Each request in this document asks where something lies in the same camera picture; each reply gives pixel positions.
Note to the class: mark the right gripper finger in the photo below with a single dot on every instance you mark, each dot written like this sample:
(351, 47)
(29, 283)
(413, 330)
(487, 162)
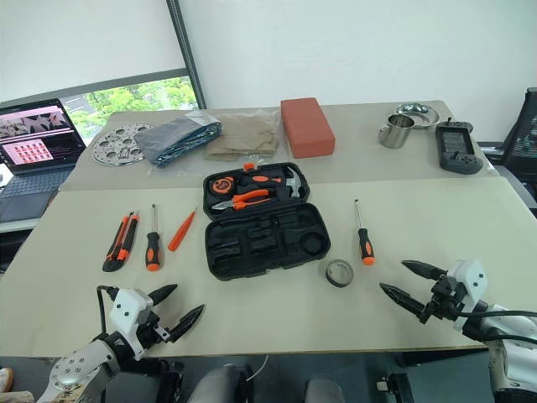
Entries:
(403, 299)
(421, 268)

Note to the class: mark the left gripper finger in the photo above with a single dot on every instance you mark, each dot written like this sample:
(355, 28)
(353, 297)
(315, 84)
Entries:
(163, 294)
(189, 320)

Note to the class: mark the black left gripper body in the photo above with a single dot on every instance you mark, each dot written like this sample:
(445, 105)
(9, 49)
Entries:
(149, 331)

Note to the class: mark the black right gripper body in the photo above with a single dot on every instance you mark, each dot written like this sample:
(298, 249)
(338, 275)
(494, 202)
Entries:
(444, 296)

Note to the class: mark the orange tester pen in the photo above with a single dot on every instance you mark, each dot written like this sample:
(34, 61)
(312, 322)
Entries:
(181, 233)

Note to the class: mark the orange black utility knife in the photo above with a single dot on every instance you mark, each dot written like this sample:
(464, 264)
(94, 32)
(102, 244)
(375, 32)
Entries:
(121, 243)

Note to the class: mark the black tape roll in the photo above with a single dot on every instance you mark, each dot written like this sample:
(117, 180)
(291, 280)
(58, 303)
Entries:
(331, 278)

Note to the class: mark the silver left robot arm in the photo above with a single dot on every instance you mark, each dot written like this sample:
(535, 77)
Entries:
(75, 369)

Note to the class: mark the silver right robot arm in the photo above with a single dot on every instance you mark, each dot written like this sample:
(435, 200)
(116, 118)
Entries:
(516, 327)

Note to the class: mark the black tool case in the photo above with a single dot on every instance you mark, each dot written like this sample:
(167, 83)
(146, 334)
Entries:
(293, 235)

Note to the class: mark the dark grey rounded shape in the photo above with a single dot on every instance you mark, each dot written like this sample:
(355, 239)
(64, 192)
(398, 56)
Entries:
(220, 386)
(323, 390)

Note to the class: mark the orange black tape measure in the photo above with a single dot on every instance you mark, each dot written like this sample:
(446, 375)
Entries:
(222, 186)

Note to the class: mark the black handheld controller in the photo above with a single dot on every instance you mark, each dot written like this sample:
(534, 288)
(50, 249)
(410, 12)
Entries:
(457, 147)

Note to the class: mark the stainless steel cup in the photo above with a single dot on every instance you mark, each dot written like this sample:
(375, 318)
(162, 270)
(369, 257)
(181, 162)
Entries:
(396, 134)

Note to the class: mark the stainless steel bowl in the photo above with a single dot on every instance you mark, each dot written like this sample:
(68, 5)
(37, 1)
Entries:
(423, 115)

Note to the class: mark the steel claw hammer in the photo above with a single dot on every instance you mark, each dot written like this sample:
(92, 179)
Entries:
(293, 182)

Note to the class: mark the perforated round metal plate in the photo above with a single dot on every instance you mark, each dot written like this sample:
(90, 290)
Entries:
(111, 147)

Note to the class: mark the dark blue plastic bag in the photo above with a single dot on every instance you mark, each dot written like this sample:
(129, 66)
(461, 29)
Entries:
(176, 134)

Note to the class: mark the black mesh office chair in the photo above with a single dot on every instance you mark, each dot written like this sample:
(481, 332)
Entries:
(524, 138)

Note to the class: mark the beige cloth in clear bag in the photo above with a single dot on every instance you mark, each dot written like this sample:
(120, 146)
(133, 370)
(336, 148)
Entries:
(243, 136)

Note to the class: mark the red rectangular block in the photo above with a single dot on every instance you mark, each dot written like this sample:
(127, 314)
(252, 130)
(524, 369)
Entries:
(306, 126)

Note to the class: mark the open laptop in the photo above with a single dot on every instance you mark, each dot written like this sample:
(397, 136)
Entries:
(33, 138)

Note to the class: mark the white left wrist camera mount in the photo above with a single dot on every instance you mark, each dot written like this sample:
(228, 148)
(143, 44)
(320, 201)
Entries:
(128, 308)

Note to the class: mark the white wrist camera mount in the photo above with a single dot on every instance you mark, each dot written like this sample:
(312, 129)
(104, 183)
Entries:
(470, 277)
(128, 308)

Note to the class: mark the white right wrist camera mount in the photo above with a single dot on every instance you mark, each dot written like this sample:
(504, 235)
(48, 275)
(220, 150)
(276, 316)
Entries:
(470, 277)

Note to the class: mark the dark window frame post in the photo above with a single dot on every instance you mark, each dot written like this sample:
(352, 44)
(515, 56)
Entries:
(186, 54)

